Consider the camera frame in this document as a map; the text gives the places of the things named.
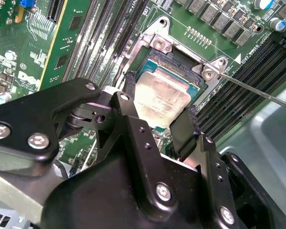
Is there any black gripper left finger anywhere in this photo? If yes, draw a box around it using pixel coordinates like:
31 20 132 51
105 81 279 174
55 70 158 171
0 71 180 212

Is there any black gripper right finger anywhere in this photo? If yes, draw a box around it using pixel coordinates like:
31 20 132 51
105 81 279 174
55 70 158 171
170 106 273 229

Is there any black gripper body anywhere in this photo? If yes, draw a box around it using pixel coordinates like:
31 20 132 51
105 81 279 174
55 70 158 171
41 152 216 229

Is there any metal locking lever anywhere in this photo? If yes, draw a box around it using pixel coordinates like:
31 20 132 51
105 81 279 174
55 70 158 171
215 71 286 108

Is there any silver CPU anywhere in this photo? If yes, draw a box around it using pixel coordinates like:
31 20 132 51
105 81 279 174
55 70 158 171
133 59 201 133

